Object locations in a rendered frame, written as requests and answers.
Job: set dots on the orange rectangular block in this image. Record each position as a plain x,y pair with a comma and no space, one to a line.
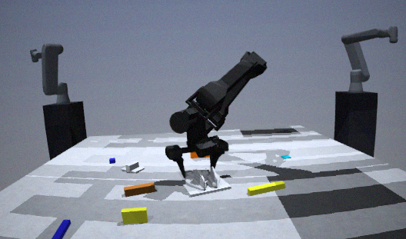
139,189

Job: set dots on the yellow rectangular block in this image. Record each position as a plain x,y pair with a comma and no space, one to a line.
134,215

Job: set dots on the yellow rectangular bar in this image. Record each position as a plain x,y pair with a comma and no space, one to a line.
266,188

